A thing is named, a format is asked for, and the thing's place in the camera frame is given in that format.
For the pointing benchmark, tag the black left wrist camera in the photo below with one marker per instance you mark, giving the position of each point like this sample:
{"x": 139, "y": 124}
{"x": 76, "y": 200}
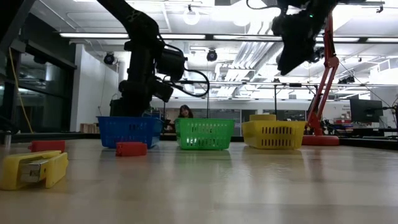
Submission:
{"x": 171, "y": 63}

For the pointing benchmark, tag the black spotlight cluster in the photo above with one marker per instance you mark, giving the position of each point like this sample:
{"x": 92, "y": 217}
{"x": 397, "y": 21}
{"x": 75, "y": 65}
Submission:
{"x": 318, "y": 55}

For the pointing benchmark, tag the blue plastic basket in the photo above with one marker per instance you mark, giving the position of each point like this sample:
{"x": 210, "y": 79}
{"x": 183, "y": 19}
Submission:
{"x": 124, "y": 133}

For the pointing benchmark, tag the black monitor on arm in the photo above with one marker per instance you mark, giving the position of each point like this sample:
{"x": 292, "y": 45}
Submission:
{"x": 366, "y": 110}

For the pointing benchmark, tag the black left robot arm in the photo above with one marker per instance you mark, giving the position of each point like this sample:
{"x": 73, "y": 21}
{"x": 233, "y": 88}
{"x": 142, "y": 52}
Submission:
{"x": 136, "y": 25}

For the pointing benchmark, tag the red mini stapler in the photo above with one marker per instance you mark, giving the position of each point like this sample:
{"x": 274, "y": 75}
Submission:
{"x": 46, "y": 146}
{"x": 130, "y": 149}

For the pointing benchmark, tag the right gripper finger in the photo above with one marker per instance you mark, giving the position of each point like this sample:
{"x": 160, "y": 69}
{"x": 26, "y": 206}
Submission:
{"x": 295, "y": 49}

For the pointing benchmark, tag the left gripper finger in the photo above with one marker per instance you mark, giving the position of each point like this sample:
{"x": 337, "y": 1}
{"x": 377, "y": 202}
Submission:
{"x": 138, "y": 109}

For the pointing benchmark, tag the red desk lamp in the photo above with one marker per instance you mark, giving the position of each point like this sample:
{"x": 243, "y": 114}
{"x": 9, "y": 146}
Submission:
{"x": 320, "y": 140}

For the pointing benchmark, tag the green plastic basket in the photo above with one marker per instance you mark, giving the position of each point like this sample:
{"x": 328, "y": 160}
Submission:
{"x": 202, "y": 121}

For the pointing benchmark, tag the yellow tape roll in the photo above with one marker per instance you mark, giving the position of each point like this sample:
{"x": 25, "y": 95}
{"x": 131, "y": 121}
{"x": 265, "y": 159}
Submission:
{"x": 262, "y": 117}

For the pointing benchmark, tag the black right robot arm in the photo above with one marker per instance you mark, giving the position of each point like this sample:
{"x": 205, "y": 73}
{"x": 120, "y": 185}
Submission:
{"x": 323, "y": 4}

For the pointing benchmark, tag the yellow mini stapler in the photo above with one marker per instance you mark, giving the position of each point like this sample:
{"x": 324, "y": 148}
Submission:
{"x": 56, "y": 171}

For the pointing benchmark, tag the wooden crate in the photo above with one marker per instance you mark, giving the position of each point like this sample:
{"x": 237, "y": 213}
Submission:
{"x": 88, "y": 128}

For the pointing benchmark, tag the yellow plastic basket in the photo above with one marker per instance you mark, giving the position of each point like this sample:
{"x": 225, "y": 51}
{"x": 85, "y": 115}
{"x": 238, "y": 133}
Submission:
{"x": 248, "y": 133}

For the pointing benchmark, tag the black round spotlight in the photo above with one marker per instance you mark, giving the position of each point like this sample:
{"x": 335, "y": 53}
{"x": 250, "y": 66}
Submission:
{"x": 109, "y": 58}
{"x": 212, "y": 55}

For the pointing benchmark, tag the person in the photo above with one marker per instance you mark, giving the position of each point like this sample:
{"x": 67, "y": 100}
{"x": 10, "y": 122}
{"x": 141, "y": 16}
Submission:
{"x": 185, "y": 112}

